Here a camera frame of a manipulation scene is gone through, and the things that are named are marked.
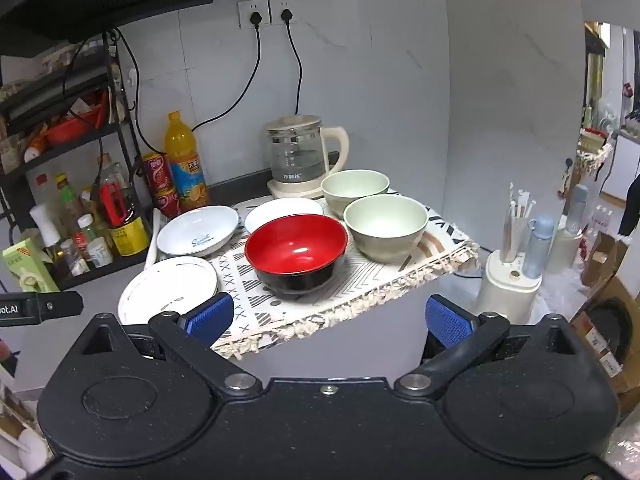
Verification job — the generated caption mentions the grey blue bottle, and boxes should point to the grey blue bottle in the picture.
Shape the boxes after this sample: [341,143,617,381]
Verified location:
[564,184,590,237]

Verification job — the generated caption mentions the red and black bowl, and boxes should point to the red and black bowl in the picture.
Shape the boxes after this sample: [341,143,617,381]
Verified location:
[244,214,349,297]

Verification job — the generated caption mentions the small pale green bowl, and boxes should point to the small pale green bowl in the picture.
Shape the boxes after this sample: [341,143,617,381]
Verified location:
[320,169,391,219]

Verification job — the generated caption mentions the red plastic basket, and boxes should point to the red plastic basket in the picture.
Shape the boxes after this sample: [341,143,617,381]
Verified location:
[44,109,102,145]

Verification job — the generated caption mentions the clear cooking oil bottle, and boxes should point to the clear cooking oil bottle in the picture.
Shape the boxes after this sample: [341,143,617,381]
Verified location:
[52,173,86,241]

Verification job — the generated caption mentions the brown rim white plate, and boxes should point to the brown rim white plate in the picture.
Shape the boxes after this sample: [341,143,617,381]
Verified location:
[118,256,221,327]

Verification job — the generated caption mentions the clear jar with white contents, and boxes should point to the clear jar with white contents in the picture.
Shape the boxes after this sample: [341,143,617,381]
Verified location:
[59,238,91,278]

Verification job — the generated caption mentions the black power cable with plug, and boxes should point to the black power cable with plug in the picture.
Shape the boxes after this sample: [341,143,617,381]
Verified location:
[191,10,266,135]

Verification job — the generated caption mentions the small white plate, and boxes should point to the small white plate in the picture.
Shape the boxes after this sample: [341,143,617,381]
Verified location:
[243,197,325,235]

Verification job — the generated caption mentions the large blue print white plate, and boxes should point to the large blue print white plate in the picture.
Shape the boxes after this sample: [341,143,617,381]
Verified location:
[156,204,240,259]

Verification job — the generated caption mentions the small white jar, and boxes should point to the small white jar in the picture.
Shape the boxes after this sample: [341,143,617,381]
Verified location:
[87,237,114,268]

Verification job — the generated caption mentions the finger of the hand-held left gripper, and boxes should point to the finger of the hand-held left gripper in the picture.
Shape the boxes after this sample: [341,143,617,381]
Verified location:
[22,290,84,320]

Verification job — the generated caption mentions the glass electric kettle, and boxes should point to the glass electric kettle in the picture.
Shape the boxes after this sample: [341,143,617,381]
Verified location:
[264,114,350,187]

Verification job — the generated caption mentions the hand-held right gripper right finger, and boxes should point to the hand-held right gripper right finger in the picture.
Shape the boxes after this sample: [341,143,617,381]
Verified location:
[395,295,581,401]

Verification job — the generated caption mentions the cream kettle base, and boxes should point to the cream kettle base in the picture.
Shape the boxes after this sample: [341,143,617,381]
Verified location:
[266,177,327,200]

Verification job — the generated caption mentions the white wall socket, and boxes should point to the white wall socket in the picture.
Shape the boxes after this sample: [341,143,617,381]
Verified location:
[237,0,271,30]
[269,0,299,26]

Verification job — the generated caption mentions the bundle of wrapped chopsticks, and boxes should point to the bundle of wrapped chopsticks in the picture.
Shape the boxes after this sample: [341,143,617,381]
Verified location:
[501,182,539,264]

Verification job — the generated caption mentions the orange juice bottle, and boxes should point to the orange juice bottle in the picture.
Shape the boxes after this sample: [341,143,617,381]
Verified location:
[165,111,211,214]

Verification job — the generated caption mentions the patterned fringed cloth mat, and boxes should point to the patterned fringed cloth mat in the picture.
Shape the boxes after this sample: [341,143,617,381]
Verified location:
[209,189,482,362]

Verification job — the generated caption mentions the black metal kitchen rack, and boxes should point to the black metal kitchen rack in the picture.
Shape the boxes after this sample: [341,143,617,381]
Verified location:
[0,29,154,292]

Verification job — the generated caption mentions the cream utensil holder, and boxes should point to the cream utensil holder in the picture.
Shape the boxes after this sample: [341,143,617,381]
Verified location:
[472,249,544,325]

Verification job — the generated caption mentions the yellow label soy sauce bottle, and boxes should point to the yellow label soy sauce bottle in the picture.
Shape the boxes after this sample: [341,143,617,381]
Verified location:
[99,160,152,257]

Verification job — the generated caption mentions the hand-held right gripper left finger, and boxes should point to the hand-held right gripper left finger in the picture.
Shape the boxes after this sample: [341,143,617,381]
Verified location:
[75,292,263,397]

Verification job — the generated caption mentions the black cable by rack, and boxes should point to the black cable by rack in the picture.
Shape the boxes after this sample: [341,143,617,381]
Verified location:
[107,27,168,156]

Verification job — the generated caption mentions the green carton box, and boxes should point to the green carton box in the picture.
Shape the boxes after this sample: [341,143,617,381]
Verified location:
[2,238,61,294]

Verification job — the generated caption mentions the black kettle cable with plug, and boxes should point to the black kettle cable with plug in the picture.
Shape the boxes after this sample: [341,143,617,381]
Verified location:
[280,8,304,117]

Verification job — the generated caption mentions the cardboard box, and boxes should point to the cardboard box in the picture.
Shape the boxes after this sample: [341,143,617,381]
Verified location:
[569,274,640,397]

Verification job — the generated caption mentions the blue thermos bottle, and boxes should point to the blue thermos bottle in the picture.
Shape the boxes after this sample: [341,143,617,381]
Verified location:
[522,214,556,281]

